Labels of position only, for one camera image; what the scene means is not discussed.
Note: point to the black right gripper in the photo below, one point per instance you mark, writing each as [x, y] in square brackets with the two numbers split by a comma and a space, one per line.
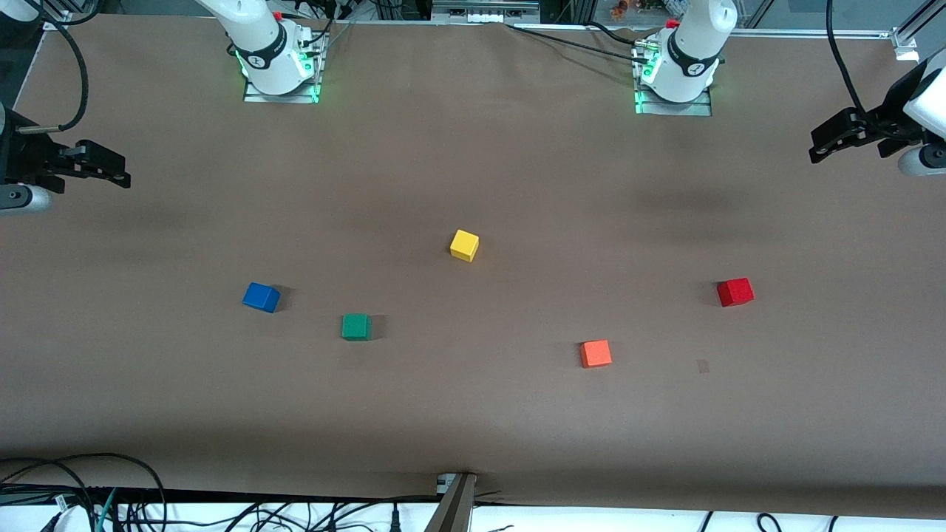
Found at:
[22, 157]

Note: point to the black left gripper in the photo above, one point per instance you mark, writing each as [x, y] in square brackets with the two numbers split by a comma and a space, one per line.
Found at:
[892, 113]

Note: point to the red wooden cube block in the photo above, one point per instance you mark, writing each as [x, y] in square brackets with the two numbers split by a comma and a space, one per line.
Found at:
[735, 292]

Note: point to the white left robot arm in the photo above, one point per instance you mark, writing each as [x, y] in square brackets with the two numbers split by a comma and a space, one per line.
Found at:
[687, 44]

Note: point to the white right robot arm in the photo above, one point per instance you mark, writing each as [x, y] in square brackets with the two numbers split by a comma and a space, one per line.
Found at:
[259, 44]

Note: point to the blue wooden cube block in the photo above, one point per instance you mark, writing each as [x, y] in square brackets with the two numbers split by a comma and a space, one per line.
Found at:
[260, 297]

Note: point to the green wooden cube block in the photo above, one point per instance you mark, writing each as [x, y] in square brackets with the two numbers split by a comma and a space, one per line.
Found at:
[355, 326]

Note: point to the orange wooden cube block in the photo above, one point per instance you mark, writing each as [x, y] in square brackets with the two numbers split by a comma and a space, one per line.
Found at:
[596, 353]

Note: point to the yellow wooden cube block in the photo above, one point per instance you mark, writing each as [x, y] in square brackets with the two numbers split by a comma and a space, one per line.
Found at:
[464, 244]

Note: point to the white power strip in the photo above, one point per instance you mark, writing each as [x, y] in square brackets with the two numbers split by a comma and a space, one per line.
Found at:
[484, 10]

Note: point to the aluminium frame rail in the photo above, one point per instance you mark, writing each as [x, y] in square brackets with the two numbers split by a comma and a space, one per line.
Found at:
[813, 32]

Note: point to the metal corner bracket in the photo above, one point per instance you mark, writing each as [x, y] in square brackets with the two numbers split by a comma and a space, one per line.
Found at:
[59, 21]
[906, 46]

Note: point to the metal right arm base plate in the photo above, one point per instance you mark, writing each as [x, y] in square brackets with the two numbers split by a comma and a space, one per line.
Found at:
[255, 97]

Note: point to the aluminium table post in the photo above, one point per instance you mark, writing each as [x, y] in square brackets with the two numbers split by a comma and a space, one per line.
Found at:
[452, 506]

